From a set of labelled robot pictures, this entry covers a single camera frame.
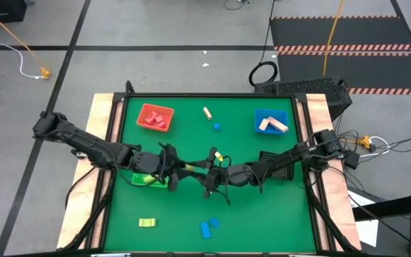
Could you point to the wooden table side board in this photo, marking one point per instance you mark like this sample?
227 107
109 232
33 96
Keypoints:
84 171
330 178

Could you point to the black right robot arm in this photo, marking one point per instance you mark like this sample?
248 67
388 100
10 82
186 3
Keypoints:
298 153

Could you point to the small blue block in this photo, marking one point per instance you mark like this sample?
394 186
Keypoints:
217 127

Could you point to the orange plastic basket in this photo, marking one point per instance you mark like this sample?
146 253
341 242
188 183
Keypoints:
145 125

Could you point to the white paper sheet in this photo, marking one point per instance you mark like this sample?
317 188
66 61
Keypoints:
367 230

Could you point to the black power adapter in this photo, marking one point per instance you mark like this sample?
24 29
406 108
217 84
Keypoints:
352 160

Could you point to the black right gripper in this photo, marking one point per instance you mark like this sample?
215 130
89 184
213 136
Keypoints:
237 175

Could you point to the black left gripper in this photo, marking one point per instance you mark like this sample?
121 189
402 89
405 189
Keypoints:
152 163

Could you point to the black beam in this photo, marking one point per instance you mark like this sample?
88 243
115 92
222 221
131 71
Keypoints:
391 207

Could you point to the long natural wood block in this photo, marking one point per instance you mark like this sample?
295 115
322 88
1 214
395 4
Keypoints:
277 124

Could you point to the blue triangular block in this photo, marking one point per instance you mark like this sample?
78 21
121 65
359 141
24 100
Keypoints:
214 222

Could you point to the yellow power plug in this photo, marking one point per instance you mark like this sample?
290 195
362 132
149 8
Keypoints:
364 141

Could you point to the blue plastic basket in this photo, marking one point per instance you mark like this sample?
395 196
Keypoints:
277 114

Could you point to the black plastic basket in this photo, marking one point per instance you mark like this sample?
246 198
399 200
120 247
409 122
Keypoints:
268 156

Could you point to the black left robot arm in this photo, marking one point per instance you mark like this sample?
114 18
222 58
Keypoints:
84 142

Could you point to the black striped floor mat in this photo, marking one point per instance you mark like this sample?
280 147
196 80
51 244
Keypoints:
369 73
351 32

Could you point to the red-orange cube block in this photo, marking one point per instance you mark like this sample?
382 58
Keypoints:
159 118

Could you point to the blue rectangular block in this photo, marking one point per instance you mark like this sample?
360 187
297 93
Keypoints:
205 230

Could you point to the short natural wood block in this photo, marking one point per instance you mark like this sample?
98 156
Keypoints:
263 124

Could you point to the green plastic basket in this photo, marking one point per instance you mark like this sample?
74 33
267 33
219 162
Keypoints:
137 180

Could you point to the black perforated computer tower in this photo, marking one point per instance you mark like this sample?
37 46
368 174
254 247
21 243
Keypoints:
303 91

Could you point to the yellow-green cylinder block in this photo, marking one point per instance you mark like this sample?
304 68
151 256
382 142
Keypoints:
219 156

